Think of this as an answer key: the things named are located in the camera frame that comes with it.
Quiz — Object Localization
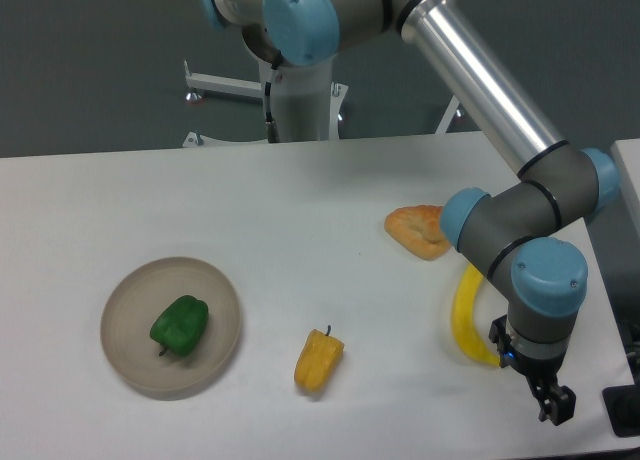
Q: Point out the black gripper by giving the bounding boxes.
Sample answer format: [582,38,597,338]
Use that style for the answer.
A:
[488,315,576,425]

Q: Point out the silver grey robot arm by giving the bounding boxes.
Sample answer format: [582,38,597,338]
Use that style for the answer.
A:
[200,0,619,425]

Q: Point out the yellow bell pepper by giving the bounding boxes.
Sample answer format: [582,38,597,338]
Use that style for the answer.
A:
[294,325,345,394]

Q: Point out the green bell pepper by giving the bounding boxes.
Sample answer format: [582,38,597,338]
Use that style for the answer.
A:
[149,295,209,358]

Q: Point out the beige round plate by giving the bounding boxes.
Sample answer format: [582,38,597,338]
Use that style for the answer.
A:
[100,257,242,400]

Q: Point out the black device at edge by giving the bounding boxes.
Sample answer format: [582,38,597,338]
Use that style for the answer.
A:
[601,319,640,438]

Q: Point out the yellow banana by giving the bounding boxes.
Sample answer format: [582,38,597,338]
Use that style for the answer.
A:
[450,264,499,368]

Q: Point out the orange bread pastry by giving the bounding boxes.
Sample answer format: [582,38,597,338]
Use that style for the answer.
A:
[384,205,451,261]

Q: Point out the white table at right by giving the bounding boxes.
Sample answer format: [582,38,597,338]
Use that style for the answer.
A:
[612,138,640,203]

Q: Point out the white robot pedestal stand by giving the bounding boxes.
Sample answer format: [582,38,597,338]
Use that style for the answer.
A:
[181,59,469,149]

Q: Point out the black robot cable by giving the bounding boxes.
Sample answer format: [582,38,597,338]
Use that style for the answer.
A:
[263,49,284,144]

